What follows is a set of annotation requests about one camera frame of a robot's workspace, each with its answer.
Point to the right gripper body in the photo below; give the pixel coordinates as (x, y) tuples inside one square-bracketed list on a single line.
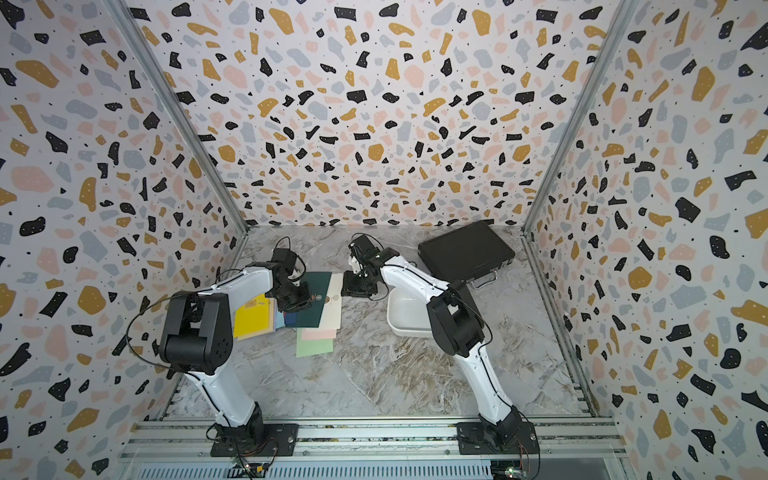
[(357, 284)]

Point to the light blue envelope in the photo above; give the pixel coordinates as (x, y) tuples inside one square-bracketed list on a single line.
[(278, 316)]

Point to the yellow envelope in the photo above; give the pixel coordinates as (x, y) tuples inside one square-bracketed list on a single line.
[(253, 319)]

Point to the pink envelope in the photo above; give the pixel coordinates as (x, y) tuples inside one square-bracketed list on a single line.
[(313, 334)]

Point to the cream envelope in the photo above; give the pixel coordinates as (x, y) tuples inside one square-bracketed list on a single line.
[(332, 309)]

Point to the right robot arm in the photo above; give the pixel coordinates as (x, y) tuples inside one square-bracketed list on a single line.
[(456, 326)]

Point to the aluminium rail frame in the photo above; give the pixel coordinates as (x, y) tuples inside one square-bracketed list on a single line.
[(379, 448)]

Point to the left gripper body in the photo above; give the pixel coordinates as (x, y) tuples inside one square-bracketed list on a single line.
[(294, 297)]

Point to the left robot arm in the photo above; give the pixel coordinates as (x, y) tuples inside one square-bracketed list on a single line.
[(198, 338)]

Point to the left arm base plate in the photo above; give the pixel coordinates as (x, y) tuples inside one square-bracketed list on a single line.
[(265, 440)]

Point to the white storage box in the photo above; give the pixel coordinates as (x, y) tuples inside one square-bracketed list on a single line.
[(407, 317)]

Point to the dark green envelope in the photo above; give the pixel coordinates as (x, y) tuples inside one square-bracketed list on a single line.
[(310, 316)]

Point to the light green envelope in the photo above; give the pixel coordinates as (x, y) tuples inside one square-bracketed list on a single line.
[(310, 348)]

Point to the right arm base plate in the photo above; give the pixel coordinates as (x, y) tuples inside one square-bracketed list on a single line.
[(479, 438)]

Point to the black case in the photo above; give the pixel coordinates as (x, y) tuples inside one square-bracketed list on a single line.
[(473, 254)]

